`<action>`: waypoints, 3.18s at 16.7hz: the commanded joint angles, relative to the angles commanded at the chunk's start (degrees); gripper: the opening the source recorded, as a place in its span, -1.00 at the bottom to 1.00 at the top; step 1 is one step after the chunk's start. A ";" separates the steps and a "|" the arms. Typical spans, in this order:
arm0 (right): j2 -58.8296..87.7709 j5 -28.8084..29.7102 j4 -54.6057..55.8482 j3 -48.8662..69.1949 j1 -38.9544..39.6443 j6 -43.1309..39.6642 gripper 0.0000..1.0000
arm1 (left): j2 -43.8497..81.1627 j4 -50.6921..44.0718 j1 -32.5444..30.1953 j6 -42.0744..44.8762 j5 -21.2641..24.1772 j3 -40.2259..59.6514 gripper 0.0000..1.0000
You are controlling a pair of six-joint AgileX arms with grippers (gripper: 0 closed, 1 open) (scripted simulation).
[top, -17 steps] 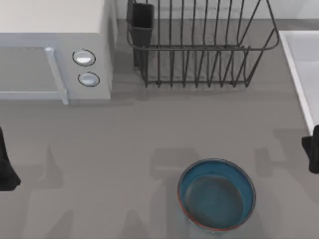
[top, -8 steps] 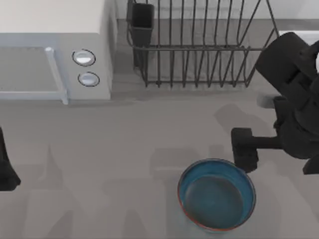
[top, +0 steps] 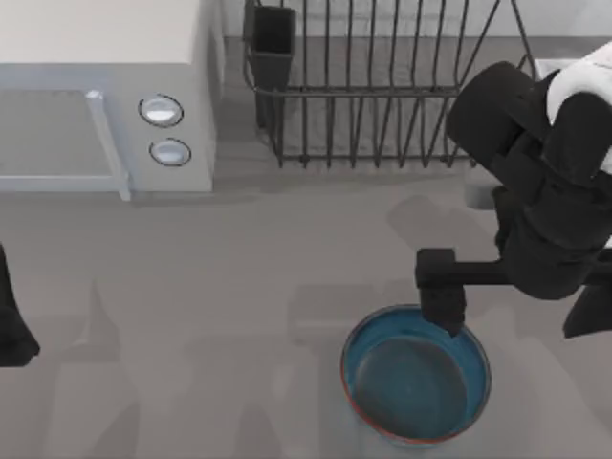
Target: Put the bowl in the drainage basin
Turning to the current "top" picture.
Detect glass microwave door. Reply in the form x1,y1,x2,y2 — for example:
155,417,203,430
0,89,132,203

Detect small round microwave knob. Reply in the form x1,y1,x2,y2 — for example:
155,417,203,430
148,138,193,168

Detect pale microwave oven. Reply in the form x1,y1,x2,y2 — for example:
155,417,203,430
0,0,227,203

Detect dark wire dish rack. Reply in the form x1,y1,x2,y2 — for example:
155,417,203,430
242,0,542,170

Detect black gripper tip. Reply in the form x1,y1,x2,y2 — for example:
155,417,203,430
0,243,42,370

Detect large round microwave knob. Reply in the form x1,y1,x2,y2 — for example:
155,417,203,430
138,93,186,129

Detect blue bowl with red rim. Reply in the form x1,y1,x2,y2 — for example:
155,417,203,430
339,304,493,448

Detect black utensil holder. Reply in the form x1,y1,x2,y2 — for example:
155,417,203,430
243,0,298,128

